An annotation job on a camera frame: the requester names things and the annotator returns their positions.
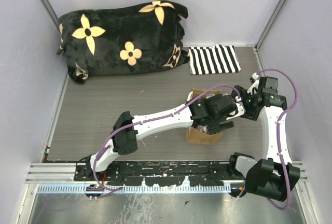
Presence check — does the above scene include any purple Fanta can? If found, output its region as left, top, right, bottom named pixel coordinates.
left=196, top=125, right=209, bottom=134

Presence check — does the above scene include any brown canvas tote bag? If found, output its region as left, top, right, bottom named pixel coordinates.
left=186, top=88, right=224, bottom=145

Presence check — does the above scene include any silver blue Red Bull can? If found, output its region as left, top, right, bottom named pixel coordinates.
left=205, top=93, right=218, bottom=99

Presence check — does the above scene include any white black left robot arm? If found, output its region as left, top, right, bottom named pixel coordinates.
left=85, top=94, right=244, bottom=180

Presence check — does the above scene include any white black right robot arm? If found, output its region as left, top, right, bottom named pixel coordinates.
left=227, top=74, right=300, bottom=202

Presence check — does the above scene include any black white striped cloth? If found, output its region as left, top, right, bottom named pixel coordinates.
left=188, top=44, right=241, bottom=75

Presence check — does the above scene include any black floral plush blanket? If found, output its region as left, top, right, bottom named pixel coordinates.
left=57, top=0, right=189, bottom=85

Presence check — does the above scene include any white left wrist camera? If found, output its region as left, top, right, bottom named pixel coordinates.
left=226, top=102, right=246, bottom=120

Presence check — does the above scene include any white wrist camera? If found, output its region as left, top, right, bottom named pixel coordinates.
left=247, top=73, right=260, bottom=95
left=226, top=102, right=246, bottom=120

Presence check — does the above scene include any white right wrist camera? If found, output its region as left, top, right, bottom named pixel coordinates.
left=247, top=73, right=260, bottom=95

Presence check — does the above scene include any black mounting rail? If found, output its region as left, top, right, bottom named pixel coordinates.
left=74, top=160, right=259, bottom=187

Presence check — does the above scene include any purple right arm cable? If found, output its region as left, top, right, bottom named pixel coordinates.
left=237, top=68, right=299, bottom=210

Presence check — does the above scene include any white slotted cable duct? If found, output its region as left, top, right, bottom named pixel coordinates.
left=36, top=183, right=231, bottom=194

